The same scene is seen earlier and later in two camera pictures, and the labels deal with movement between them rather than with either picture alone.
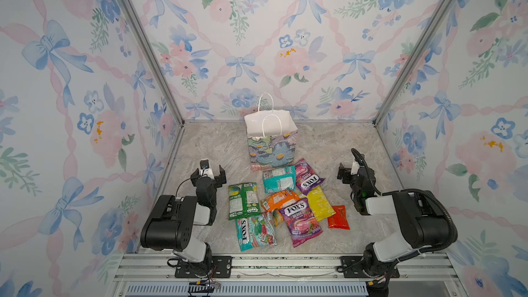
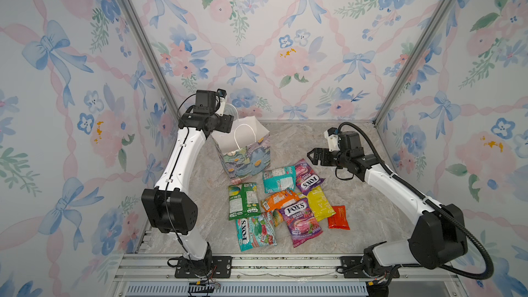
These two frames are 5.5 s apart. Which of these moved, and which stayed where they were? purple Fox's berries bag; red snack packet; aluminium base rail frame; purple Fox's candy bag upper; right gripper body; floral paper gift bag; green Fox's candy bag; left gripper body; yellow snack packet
Moved: floral paper gift bag; left gripper body; right gripper body
Stayed: purple Fox's candy bag upper; yellow snack packet; aluminium base rail frame; purple Fox's berries bag; green Fox's candy bag; red snack packet
